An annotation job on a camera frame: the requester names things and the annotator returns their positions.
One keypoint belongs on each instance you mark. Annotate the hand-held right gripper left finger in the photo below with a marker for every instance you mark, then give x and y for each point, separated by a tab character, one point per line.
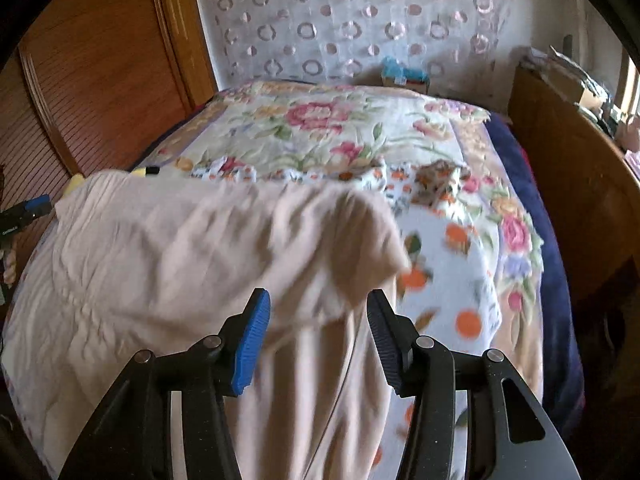
252	345

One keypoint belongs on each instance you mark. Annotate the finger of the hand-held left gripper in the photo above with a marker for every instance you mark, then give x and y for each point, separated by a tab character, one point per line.
37	204

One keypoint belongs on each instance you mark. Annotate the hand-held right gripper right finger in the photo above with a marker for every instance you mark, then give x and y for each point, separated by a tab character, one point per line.
387	345

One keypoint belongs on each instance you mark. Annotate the beige printed t-shirt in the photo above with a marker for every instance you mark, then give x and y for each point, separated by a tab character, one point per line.
175	260

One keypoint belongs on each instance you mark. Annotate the person's left hand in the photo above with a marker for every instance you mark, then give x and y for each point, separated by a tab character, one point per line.
10	265

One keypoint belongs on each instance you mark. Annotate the yellow cloth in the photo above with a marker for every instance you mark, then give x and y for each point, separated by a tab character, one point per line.
76	183

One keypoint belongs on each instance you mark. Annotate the orange fruit print bedsheet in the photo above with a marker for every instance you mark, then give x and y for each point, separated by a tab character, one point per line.
450	270

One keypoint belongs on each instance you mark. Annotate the wooden wardrobe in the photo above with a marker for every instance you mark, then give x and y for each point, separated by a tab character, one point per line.
100	60

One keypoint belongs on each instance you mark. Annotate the dark blue blanket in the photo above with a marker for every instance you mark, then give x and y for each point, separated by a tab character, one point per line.
550	285

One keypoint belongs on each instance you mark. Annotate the floral blanket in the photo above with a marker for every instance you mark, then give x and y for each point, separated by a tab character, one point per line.
310	120

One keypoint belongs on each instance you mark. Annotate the wooden cabinet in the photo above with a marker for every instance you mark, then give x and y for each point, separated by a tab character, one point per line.
565	160

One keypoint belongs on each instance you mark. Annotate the cardboard box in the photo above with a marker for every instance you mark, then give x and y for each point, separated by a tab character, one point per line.
590	96

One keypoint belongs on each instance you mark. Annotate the pink figurine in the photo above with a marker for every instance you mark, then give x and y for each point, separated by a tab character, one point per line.
630	132

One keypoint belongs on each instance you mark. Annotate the pile of papers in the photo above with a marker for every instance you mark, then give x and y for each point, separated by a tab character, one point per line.
560	67

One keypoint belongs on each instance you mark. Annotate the circle pattern sheer curtain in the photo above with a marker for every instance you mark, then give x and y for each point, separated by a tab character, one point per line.
350	20

